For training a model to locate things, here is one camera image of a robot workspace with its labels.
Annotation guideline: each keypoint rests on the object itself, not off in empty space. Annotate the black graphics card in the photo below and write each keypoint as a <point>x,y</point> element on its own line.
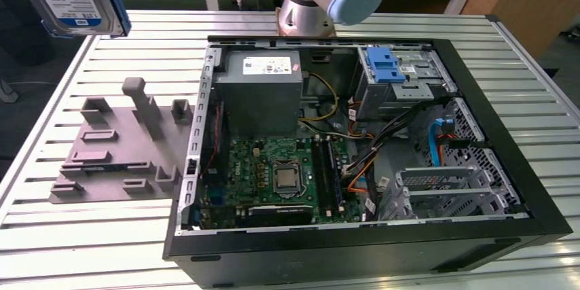
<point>276,214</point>

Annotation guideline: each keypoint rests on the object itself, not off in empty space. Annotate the green motherboard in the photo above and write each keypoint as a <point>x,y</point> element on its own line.
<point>253,154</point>

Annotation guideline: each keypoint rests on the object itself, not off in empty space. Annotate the grey stand foot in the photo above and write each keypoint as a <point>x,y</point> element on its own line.
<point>8,93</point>

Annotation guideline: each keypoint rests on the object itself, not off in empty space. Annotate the black PC case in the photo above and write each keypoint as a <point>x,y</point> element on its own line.
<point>317,256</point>

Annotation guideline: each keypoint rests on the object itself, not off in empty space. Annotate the blue drive latch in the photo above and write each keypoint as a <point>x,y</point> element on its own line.
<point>385,64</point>

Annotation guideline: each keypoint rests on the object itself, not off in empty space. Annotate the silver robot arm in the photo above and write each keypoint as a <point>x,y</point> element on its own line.
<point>308,15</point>

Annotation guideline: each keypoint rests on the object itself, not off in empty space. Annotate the grey parts rack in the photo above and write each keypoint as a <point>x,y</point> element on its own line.
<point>121,181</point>

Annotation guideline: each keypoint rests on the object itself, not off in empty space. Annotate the metal disk bay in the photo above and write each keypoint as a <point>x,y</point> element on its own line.
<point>445,193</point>

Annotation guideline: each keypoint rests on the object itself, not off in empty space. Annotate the metal optical drive cage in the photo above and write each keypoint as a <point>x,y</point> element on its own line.
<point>416,91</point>

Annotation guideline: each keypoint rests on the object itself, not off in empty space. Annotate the black RAM slot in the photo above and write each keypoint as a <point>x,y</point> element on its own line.
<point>320,174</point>

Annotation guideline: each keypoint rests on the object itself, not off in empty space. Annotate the black office chair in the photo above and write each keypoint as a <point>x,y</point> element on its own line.
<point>26,52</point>

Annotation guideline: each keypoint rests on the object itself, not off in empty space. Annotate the grey power supply unit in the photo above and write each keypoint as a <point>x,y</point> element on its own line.
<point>253,106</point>

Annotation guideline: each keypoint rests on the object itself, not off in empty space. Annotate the silver CPU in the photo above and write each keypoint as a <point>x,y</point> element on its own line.
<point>286,178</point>

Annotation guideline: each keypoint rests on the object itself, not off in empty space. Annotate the black CPU socket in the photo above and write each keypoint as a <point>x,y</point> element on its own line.
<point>286,196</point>

